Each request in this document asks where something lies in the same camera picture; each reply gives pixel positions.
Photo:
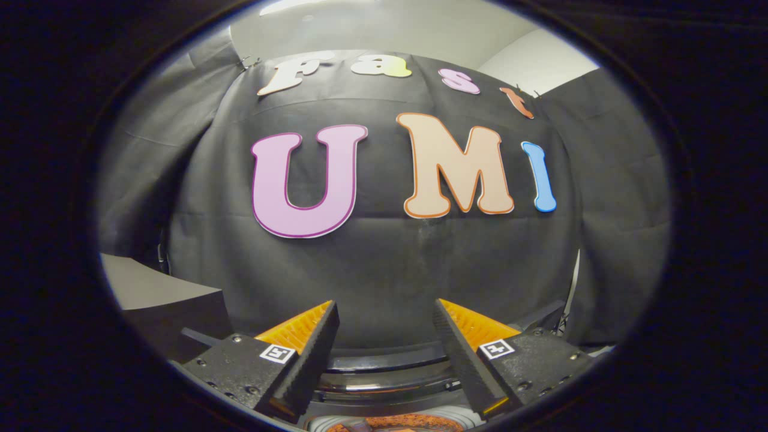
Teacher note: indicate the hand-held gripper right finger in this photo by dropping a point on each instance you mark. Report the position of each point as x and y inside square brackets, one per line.
[465, 360]

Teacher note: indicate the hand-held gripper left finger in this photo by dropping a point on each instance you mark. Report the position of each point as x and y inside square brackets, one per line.
[312, 360]

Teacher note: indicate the orange garment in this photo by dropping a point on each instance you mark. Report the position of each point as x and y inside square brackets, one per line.
[414, 423]

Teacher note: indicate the black backdrop cloth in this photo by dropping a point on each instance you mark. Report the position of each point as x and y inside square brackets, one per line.
[390, 270]

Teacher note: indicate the black stand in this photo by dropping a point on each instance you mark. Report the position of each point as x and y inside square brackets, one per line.
[570, 288]

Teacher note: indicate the white and black cabinet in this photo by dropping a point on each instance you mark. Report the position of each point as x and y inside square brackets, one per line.
[156, 294]

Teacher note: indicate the ceiling light panel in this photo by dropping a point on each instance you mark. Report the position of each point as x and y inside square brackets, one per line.
[288, 6]

